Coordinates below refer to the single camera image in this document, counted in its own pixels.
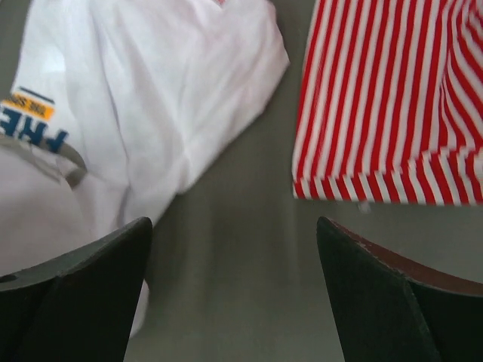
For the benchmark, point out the red striped tank top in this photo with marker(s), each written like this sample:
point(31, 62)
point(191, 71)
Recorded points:
point(391, 103)

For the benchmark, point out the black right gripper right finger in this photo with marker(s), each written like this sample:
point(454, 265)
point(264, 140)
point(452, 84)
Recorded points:
point(387, 307)

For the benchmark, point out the white printed tank top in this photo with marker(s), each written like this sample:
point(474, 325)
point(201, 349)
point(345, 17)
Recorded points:
point(118, 106)

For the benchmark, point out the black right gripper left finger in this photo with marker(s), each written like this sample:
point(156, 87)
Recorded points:
point(79, 306)

